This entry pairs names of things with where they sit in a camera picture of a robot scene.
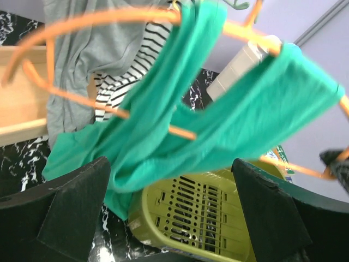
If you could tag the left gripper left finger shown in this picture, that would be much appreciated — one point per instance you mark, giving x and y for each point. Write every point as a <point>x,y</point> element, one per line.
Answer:
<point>56,220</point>

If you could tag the black white striped tank top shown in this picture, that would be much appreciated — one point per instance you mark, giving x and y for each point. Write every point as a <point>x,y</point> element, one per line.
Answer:
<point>112,88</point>

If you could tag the grey tank top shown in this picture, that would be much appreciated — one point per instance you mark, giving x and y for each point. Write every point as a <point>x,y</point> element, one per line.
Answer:
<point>80,55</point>

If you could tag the olive plastic basket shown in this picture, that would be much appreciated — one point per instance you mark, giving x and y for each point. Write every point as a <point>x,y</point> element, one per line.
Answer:
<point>196,215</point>

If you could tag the orange hanger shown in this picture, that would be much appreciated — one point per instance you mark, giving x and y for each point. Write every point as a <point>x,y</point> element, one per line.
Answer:
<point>155,99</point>

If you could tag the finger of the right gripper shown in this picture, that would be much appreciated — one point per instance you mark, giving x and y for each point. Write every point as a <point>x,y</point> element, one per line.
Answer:
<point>336,165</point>

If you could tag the wooden clothes rack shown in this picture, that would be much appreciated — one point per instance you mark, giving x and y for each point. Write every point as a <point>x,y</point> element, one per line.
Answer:
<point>23,111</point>

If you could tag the green hanger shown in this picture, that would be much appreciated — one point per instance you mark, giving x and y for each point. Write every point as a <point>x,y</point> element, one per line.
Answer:
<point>236,5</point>

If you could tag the cream drawer cabinet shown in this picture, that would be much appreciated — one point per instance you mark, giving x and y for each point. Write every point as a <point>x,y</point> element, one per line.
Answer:
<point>249,56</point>

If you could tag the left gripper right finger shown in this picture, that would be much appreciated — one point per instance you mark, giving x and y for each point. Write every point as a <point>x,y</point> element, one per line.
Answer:
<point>287,222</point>

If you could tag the book with green cover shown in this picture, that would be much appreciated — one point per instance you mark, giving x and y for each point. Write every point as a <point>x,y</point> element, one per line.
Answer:
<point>278,153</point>

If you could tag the green tank top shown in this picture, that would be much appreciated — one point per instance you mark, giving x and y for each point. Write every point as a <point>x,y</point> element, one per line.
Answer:
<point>306,92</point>

